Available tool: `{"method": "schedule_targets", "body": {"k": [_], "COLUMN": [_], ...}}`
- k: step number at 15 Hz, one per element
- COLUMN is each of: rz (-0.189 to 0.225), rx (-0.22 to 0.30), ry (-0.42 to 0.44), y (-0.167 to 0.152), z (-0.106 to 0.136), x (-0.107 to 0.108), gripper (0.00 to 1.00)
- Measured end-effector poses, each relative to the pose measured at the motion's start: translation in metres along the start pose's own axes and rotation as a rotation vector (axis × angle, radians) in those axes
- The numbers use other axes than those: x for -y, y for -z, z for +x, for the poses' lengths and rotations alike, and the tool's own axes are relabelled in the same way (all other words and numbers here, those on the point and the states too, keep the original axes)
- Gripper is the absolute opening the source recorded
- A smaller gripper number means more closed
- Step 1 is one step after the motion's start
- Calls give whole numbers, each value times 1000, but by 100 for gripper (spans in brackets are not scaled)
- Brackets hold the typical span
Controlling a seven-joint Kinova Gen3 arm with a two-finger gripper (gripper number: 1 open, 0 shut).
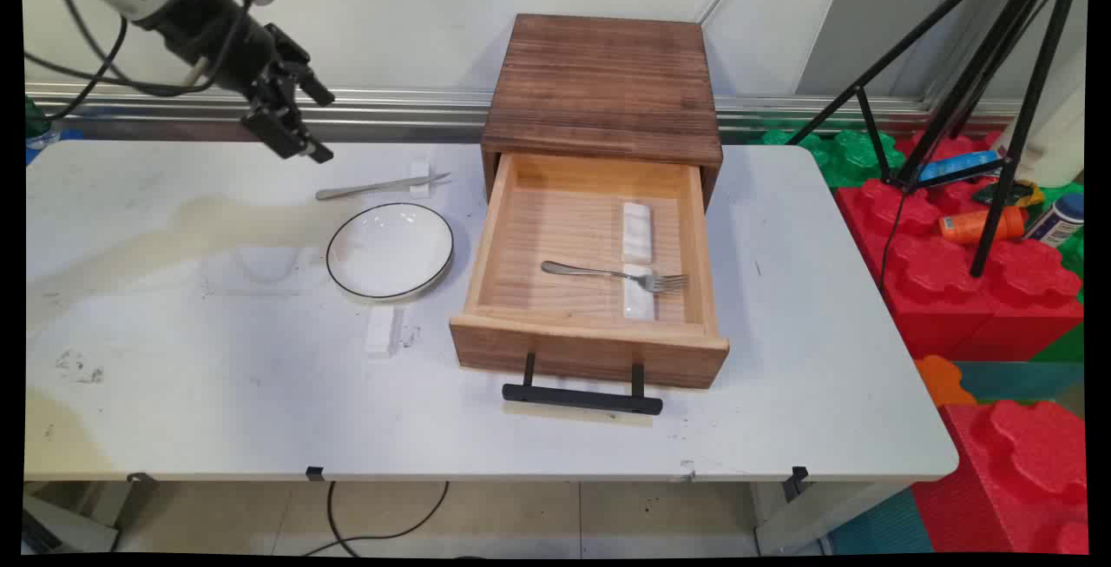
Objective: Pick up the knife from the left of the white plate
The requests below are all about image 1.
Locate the teal floor mat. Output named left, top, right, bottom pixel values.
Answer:
left=825, top=487, right=937, bottom=556

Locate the white plastic container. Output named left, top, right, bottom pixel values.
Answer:
left=998, top=81, right=1088, bottom=188

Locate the dark wooden drawer cabinet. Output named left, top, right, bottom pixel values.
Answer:
left=480, top=13, right=724, bottom=212

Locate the orange bottle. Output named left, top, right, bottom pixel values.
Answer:
left=938, top=205, right=1029, bottom=246

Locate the light wooden drawer, black handle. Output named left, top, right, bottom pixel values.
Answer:
left=449, top=150, right=730, bottom=417

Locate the orange foam piece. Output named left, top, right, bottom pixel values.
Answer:
left=913, top=354, right=977, bottom=407

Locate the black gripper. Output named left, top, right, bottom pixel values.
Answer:
left=137, top=0, right=336, bottom=164

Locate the silver fork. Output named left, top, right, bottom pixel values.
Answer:
left=541, top=260, right=690, bottom=294

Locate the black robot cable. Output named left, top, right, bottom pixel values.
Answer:
left=24, top=0, right=261, bottom=121

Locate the blue tube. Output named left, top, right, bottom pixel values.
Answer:
left=917, top=150, right=1001, bottom=184

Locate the black floor cable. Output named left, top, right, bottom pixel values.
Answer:
left=299, top=480, right=450, bottom=557

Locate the large red foam block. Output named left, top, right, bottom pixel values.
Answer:
left=835, top=131, right=1086, bottom=363
left=911, top=399, right=1090, bottom=555

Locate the green foam block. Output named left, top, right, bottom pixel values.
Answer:
left=751, top=129, right=908, bottom=188

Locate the white bottle with blue cap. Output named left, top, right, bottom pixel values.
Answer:
left=1024, top=192, right=1086, bottom=248

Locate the black tripod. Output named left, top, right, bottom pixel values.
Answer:
left=786, top=0, right=1088, bottom=279

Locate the green bottle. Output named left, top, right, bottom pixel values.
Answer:
left=24, top=96, right=55, bottom=151

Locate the metal wall rail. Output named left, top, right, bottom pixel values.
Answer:
left=24, top=81, right=1025, bottom=144

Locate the white plate with black rim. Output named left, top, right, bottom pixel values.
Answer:
left=325, top=202, right=455, bottom=301

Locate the silver table knife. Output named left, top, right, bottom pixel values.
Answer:
left=315, top=172, right=452, bottom=201

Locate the dark green yellow packet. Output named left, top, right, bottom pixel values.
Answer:
left=972, top=178, right=1047, bottom=208

